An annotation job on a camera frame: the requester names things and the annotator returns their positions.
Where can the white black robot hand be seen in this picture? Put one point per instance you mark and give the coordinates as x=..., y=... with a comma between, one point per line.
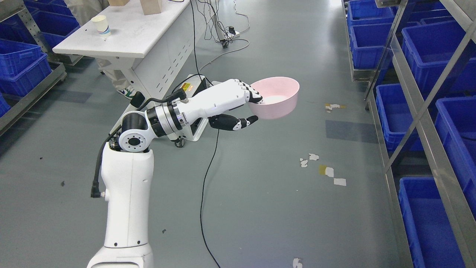
x=228, y=95

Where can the pink plastic bowl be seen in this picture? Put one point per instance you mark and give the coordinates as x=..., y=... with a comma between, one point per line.
x=279, y=94

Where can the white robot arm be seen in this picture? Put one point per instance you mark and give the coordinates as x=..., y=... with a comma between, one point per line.
x=123, y=176

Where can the steel shelf rack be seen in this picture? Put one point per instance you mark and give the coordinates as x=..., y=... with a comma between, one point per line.
x=411, y=55

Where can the white wheeled device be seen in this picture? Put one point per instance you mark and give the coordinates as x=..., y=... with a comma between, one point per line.
x=195, y=123

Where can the white office table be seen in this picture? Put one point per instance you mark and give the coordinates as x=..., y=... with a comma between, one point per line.
x=150, y=50

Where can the paper cup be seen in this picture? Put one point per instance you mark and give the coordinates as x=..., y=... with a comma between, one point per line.
x=102, y=26

